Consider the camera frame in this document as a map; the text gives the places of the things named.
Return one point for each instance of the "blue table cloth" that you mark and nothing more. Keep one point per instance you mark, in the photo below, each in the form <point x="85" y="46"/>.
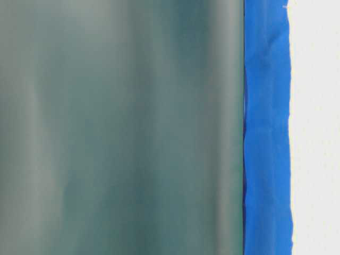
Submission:
<point x="267" y="213"/>

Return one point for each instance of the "grey-green backdrop curtain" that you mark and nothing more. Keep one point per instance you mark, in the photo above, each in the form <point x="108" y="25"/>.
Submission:
<point x="121" y="127"/>

